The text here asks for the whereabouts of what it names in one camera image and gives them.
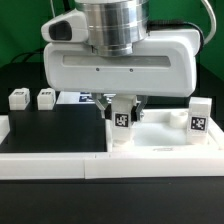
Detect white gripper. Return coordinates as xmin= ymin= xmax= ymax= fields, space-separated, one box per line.
xmin=41 ymin=10 xmax=201 ymax=122

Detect white square table top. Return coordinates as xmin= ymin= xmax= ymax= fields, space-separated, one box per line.
xmin=106 ymin=108 xmax=224 ymax=153

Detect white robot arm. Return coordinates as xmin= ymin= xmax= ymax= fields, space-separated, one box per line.
xmin=41 ymin=0 xmax=203 ymax=120

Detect white marker sheet with tags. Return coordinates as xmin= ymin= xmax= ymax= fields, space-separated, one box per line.
xmin=56 ymin=91 xmax=94 ymax=105

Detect white U-shaped obstacle fence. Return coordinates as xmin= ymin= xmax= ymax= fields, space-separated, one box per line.
xmin=0 ymin=114 xmax=224 ymax=181

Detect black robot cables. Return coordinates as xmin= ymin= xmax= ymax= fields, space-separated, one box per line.
xmin=9 ymin=0 xmax=76 ymax=64

